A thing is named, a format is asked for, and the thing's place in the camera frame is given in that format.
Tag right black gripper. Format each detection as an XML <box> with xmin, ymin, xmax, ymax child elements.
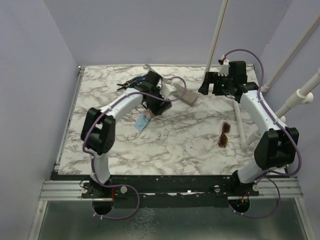
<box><xmin>198</xmin><ymin>71</ymin><xmax>234</xmax><ymax>96</ymax></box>

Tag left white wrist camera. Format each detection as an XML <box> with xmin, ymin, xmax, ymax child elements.
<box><xmin>160</xmin><ymin>84</ymin><xmax>176</xmax><ymax>98</ymax></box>

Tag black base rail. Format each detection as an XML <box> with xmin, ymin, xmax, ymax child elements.
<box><xmin>51</xmin><ymin>173</ymin><xmax>259</xmax><ymax>209</ymax></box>

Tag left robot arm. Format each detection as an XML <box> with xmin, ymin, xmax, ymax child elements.
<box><xmin>80</xmin><ymin>71</ymin><xmax>176</xmax><ymax>198</ymax></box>

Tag silver open-end wrench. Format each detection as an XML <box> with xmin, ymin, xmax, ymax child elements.
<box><xmin>143</xmin><ymin>63</ymin><xmax>168</xmax><ymax>83</ymax></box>

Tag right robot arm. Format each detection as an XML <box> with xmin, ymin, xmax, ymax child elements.
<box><xmin>198</xmin><ymin>61</ymin><xmax>299</xmax><ymax>196</ymax></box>

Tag aluminium extrusion rail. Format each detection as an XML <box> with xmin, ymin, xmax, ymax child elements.
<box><xmin>28</xmin><ymin>66</ymin><xmax>86</xmax><ymax>240</ymax></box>

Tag white PVC pipe frame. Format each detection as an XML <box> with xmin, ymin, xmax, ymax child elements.
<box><xmin>202</xmin><ymin>0</ymin><xmax>320</xmax><ymax>149</ymax></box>

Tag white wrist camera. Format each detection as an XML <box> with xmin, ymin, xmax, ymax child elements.
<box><xmin>160</xmin><ymin>84</ymin><xmax>176</xmax><ymax>98</ymax></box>
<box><xmin>218</xmin><ymin>56</ymin><xmax>229</xmax><ymax>77</ymax></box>

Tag grey rectangular block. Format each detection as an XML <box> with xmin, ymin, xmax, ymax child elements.
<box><xmin>173</xmin><ymin>83</ymin><xmax>198</xmax><ymax>107</ymax></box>

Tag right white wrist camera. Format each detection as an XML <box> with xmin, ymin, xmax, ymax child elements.
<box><xmin>218</xmin><ymin>56</ymin><xmax>229</xmax><ymax>77</ymax></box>

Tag blue handled pliers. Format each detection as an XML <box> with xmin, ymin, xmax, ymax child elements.
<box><xmin>116</xmin><ymin>74</ymin><xmax>147</xmax><ymax>91</ymax></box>

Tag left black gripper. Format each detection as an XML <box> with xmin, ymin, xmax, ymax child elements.
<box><xmin>146</xmin><ymin>86</ymin><xmax>171</xmax><ymax>116</ymax></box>

